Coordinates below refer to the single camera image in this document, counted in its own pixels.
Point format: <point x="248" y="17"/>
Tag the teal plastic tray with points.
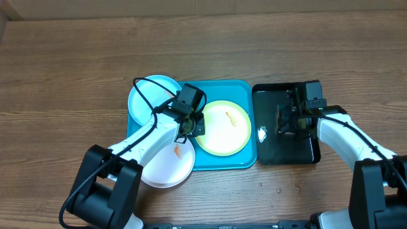
<point x="239" y="92"/>

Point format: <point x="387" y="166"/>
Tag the yellow plate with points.
<point x="227" y="128"/>

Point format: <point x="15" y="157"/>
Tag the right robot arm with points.
<point x="378" y="191"/>

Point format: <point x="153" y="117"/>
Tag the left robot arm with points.
<point x="104" y="191"/>

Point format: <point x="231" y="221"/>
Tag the light blue plate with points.
<point x="156" y="95"/>

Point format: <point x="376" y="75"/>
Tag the black water tray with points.
<point x="272" y="149"/>

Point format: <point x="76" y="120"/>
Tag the white pink plate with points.
<point x="171" y="166"/>

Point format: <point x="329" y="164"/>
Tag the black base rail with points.
<point x="284" y="224"/>

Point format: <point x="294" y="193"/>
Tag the green orange sponge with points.
<point x="277" y="114"/>

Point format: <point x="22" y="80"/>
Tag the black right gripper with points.
<point x="285" y="126"/>

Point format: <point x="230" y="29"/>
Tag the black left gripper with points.
<point x="199" y="117"/>

